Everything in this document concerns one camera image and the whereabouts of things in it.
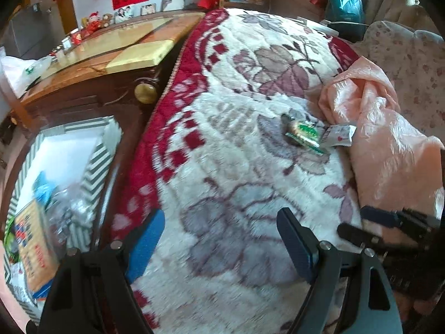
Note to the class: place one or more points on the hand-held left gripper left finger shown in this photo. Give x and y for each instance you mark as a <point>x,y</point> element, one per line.
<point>146,247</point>

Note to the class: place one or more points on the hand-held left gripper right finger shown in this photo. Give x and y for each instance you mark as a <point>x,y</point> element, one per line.
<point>297,247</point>

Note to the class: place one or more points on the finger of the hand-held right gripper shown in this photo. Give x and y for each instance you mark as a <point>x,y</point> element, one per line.
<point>379,216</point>
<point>358,236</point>

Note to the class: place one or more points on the small white packet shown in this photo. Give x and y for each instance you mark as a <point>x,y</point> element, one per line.
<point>339,135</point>

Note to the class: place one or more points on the beige cracker packet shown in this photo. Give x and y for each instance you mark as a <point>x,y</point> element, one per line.
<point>34,247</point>

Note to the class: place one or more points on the green biscuit packet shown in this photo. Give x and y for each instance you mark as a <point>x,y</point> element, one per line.
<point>306,132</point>

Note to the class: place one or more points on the striped white box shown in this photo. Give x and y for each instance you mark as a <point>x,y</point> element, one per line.
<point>69,146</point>

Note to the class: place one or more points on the pink quilt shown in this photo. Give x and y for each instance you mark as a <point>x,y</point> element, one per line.
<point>382,146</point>

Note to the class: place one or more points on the floral fleece blanket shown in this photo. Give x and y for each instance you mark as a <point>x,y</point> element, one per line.
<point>226,181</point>

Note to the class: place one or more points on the floral sofa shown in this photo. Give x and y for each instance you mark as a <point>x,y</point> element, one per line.
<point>410,62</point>

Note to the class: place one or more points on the wooden sideboard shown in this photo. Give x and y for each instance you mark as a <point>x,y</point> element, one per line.
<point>87,101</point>

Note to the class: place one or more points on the teal bag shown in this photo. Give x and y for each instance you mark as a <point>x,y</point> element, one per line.
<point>344,7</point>

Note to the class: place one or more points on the white plastic bag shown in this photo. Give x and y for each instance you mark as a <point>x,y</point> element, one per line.
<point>21,73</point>

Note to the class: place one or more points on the beige curtain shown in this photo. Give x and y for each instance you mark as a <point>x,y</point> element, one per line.
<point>389,0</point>

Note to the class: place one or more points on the santa toy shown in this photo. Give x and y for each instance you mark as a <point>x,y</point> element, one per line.
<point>93,24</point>

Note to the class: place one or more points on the teddy bear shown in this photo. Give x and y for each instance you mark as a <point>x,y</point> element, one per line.
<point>107,20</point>

